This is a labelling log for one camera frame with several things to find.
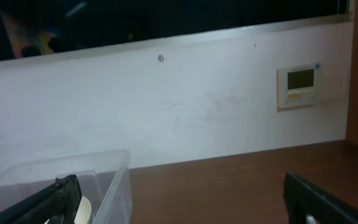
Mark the white wall control panel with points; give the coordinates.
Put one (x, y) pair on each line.
(314, 84)

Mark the large cream bowl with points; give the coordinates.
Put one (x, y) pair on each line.
(84, 213)

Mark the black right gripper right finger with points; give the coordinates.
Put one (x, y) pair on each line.
(307, 203)

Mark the clear plastic storage bin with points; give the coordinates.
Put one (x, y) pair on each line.
(103, 178)

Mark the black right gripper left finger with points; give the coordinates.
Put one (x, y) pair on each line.
(57, 203)

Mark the dark window above wall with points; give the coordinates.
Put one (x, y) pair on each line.
(37, 27)

